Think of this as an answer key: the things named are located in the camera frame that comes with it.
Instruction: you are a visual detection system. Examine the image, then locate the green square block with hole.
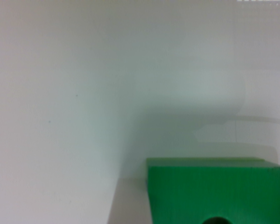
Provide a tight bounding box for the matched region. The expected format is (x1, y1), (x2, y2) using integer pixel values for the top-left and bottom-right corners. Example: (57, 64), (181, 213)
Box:
(147, 158), (280, 224)

